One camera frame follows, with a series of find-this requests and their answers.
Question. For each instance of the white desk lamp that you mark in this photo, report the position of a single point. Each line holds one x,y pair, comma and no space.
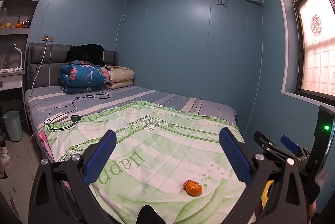
19,56

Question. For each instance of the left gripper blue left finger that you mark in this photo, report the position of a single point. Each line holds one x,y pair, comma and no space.
96,156

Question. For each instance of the window with frame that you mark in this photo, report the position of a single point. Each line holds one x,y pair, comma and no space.
309,50

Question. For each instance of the yellow rimmed trash bin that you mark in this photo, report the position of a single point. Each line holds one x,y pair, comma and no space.
266,192

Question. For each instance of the wall power outlet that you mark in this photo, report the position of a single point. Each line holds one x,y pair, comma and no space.
47,38

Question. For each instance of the green white quilt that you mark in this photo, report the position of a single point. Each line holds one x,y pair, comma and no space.
158,148

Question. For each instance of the grey small waste basket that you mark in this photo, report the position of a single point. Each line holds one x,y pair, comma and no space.
13,125

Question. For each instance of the grey padded headboard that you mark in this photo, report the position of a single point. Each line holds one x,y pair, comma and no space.
43,63

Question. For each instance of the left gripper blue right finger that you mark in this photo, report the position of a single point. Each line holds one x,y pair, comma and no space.
235,156

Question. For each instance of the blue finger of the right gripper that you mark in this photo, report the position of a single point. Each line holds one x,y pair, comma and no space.
294,148

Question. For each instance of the blue floral folded blanket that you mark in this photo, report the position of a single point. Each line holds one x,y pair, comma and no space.
81,78

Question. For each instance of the white shelf desk unit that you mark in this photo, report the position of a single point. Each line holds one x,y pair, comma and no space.
16,21

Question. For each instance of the black clothing pile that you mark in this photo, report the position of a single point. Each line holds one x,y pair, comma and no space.
91,53

